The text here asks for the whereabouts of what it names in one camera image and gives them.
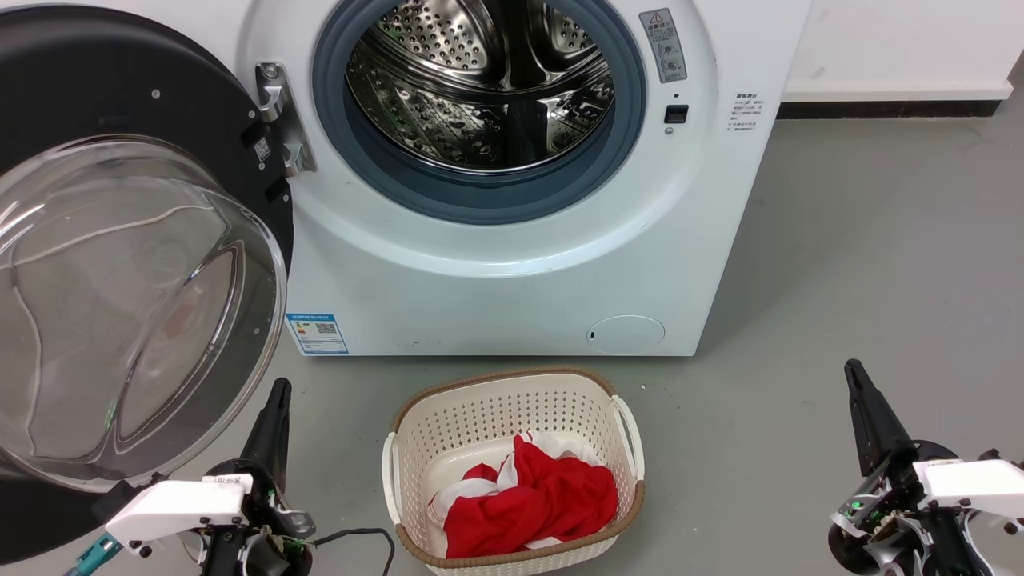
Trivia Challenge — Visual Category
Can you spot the round white filter cover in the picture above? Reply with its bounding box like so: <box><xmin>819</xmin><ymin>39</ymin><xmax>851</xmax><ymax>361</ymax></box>
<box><xmin>586</xmin><ymin>314</ymin><xmax>666</xmax><ymax>356</ymax></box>

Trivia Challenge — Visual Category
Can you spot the black wall baseboard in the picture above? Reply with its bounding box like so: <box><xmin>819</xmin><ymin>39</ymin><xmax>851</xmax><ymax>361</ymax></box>
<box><xmin>778</xmin><ymin>99</ymin><xmax>1006</xmax><ymax>121</ymax></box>

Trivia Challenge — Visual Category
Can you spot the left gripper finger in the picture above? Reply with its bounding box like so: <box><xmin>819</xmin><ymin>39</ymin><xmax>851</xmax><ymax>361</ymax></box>
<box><xmin>268</xmin><ymin>378</ymin><xmax>293</xmax><ymax>485</ymax></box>
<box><xmin>240</xmin><ymin>378</ymin><xmax>282</xmax><ymax>481</ymax></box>

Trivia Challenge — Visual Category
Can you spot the blue energy label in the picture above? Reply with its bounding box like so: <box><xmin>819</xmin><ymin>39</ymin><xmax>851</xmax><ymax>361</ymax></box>
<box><xmin>286</xmin><ymin>313</ymin><xmax>350</xmax><ymax>355</ymax></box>

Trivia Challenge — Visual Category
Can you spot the steel washer drum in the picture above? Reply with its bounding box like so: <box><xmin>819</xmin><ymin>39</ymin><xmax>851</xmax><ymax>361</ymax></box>
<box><xmin>346</xmin><ymin>0</ymin><xmax>617</xmax><ymax>173</ymax></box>

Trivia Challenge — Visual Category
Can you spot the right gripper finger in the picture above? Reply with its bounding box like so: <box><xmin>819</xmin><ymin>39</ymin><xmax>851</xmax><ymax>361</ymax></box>
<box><xmin>846</xmin><ymin>359</ymin><xmax>890</xmax><ymax>478</ymax></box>
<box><xmin>854</xmin><ymin>359</ymin><xmax>917</xmax><ymax>465</ymax></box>

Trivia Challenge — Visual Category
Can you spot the metal door hinge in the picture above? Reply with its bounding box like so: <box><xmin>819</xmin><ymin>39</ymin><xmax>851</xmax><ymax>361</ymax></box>
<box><xmin>254</xmin><ymin>62</ymin><xmax>318</xmax><ymax>178</ymax></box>

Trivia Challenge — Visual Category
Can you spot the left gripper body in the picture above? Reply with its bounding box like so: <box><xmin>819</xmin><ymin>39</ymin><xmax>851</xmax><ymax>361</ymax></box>
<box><xmin>200</xmin><ymin>460</ymin><xmax>315</xmax><ymax>576</ymax></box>

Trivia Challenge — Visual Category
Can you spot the black round washer door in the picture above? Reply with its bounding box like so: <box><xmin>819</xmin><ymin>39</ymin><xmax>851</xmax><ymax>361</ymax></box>
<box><xmin>0</xmin><ymin>4</ymin><xmax>295</xmax><ymax>565</ymax></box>

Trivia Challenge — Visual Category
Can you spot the thin black cable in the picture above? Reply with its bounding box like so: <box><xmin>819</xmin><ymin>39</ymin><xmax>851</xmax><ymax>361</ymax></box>
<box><xmin>312</xmin><ymin>526</ymin><xmax>398</xmax><ymax>576</ymax></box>

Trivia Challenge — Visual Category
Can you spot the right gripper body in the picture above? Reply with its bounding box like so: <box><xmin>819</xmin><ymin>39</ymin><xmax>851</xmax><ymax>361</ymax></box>
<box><xmin>828</xmin><ymin>446</ymin><xmax>985</xmax><ymax>576</ymax></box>

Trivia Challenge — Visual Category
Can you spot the cream perforated laundry basket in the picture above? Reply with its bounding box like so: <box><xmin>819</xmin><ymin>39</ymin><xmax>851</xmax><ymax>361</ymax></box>
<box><xmin>382</xmin><ymin>366</ymin><xmax>646</xmax><ymax>576</ymax></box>

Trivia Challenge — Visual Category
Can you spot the teal cable connector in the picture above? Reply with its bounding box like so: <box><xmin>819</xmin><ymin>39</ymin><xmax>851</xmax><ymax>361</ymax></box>
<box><xmin>64</xmin><ymin>532</ymin><xmax>122</xmax><ymax>576</ymax></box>

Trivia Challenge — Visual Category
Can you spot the white front-load washing machine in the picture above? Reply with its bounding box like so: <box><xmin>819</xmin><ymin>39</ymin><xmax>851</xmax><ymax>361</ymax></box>
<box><xmin>232</xmin><ymin>0</ymin><xmax>813</xmax><ymax>358</ymax></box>

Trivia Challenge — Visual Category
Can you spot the grey warning sticker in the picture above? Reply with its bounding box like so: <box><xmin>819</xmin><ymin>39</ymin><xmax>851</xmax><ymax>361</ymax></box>
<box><xmin>638</xmin><ymin>8</ymin><xmax>688</xmax><ymax>84</ymax></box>

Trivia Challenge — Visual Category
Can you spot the red and white garment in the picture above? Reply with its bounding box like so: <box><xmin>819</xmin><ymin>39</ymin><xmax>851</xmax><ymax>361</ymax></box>
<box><xmin>426</xmin><ymin>430</ymin><xmax>619</xmax><ymax>559</ymax></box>

